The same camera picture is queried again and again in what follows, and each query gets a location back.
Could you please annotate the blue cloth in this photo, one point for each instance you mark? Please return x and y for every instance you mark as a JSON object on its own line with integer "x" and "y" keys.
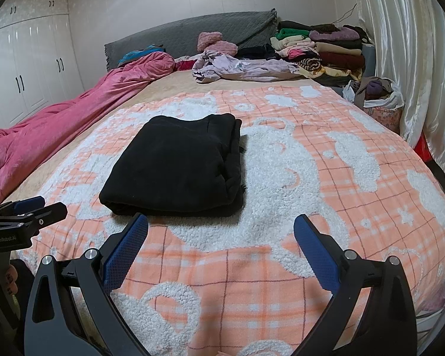
{"x": 141, "y": 52}

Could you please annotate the black sweater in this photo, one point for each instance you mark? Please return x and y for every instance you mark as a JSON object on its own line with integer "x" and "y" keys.
{"x": 170, "y": 167}

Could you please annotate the red garment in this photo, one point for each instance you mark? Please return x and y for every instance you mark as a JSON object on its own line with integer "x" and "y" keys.
{"x": 185, "y": 63}

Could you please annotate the grey quilted headboard cover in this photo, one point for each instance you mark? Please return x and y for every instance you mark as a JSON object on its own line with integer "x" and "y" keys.
{"x": 185, "y": 33}

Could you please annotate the red item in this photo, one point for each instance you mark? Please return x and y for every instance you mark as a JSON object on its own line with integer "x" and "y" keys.
{"x": 422, "y": 148}

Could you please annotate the peach plaid fleece blanket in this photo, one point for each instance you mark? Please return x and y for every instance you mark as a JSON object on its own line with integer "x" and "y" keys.
{"x": 282, "y": 267}

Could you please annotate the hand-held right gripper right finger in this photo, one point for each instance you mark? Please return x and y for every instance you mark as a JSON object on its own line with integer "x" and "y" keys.
{"x": 315, "y": 252}

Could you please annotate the floral basket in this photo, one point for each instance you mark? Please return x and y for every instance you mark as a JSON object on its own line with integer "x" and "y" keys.
{"x": 384, "y": 118}

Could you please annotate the pink duvet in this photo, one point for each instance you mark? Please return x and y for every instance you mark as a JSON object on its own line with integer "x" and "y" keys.
{"x": 59, "y": 118}

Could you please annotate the pile of folded clothes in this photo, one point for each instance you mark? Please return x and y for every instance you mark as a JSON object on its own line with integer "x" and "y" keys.
{"x": 330, "y": 52}

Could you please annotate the white bag of clothes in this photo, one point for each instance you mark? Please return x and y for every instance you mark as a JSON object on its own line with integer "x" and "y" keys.
{"x": 374, "y": 91}

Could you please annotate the grey bolster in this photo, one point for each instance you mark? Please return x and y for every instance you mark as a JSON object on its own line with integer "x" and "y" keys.
{"x": 369, "y": 61}

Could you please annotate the black clothing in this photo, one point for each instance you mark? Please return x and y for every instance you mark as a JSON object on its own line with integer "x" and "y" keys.
{"x": 257, "y": 51}

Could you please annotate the pink fluffy garment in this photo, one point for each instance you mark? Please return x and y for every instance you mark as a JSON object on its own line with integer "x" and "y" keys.
{"x": 209, "y": 40}

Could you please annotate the white satin curtain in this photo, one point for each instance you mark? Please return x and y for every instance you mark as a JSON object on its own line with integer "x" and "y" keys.
{"x": 411, "y": 44}

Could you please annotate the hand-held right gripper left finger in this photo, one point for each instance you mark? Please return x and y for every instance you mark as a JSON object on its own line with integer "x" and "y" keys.
{"x": 128, "y": 252}

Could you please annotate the person's left hand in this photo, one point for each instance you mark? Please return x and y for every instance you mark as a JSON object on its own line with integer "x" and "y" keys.
{"x": 9, "y": 278}

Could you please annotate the lavender garment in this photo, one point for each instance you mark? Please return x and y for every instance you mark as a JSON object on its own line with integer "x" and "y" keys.
{"x": 244, "y": 67}

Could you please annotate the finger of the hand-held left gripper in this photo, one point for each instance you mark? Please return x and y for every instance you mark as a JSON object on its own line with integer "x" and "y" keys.
{"x": 52, "y": 213}
{"x": 29, "y": 204}

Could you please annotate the white wardrobe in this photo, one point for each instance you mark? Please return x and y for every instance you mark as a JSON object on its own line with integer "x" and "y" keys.
{"x": 29, "y": 63}

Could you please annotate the pink fluffy pillow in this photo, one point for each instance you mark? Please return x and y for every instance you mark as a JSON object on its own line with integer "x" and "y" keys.
{"x": 224, "y": 47}

